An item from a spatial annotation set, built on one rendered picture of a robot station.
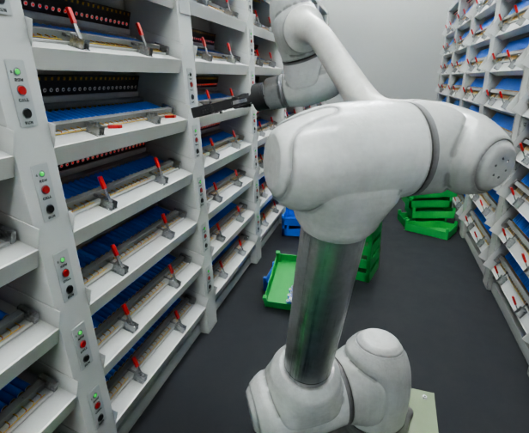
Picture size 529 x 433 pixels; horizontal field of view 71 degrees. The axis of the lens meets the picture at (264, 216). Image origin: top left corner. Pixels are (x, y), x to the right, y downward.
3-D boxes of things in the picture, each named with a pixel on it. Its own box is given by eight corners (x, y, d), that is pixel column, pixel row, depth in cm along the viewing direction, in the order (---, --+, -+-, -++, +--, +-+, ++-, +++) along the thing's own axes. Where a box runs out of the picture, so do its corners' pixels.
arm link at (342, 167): (347, 439, 87) (256, 466, 81) (320, 376, 99) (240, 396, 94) (465, 124, 42) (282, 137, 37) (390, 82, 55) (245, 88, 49)
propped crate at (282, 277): (304, 312, 179) (303, 303, 174) (264, 306, 185) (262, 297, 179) (314, 263, 199) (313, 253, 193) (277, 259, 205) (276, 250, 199)
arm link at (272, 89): (293, 106, 109) (274, 110, 111) (287, 74, 106) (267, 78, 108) (285, 108, 101) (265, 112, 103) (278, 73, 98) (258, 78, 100)
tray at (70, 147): (185, 131, 136) (190, 106, 132) (52, 167, 82) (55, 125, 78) (138, 112, 139) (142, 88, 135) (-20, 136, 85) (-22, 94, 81)
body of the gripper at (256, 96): (265, 109, 103) (235, 116, 106) (274, 107, 110) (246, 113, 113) (259, 81, 101) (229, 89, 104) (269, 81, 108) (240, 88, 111)
